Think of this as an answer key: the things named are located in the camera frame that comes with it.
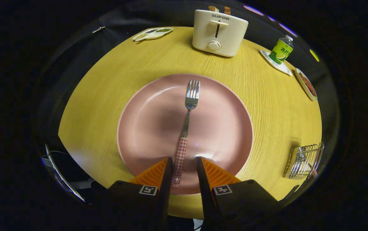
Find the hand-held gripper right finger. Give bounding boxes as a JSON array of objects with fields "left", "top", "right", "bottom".
[{"left": 197, "top": 157, "right": 280, "bottom": 231}]

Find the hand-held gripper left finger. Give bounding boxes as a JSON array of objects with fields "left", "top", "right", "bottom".
[{"left": 104, "top": 157, "right": 174, "bottom": 231}]

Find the fork with checkered handle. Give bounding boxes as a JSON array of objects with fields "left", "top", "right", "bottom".
[{"left": 171, "top": 80, "right": 201, "bottom": 187}]

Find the pink plate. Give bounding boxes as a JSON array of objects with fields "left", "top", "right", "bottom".
[{"left": 117, "top": 74, "right": 254, "bottom": 195}]

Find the metal drain basket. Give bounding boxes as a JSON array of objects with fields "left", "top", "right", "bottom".
[{"left": 283, "top": 142, "right": 325, "bottom": 180}]

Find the grey monitor panel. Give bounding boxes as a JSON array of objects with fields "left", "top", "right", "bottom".
[{"left": 44, "top": 144, "right": 85, "bottom": 202}]

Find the white plate of food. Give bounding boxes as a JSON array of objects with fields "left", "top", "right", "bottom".
[{"left": 295, "top": 68, "right": 318, "bottom": 102}]

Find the red meat piece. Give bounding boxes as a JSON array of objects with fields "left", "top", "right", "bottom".
[{"left": 299, "top": 73, "right": 316, "bottom": 97}]

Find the white square coaster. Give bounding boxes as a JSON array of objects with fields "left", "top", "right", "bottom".
[{"left": 260, "top": 49, "right": 293, "bottom": 76}]

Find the green tea bottle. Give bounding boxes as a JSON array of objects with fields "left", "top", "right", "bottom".
[{"left": 269, "top": 35, "right": 294, "bottom": 65}]

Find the white toaster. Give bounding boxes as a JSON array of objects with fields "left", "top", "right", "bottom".
[{"left": 192, "top": 9, "right": 249, "bottom": 57}]

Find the white divided condiment tray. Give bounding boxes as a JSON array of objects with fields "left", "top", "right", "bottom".
[{"left": 132, "top": 27, "right": 174, "bottom": 41}]

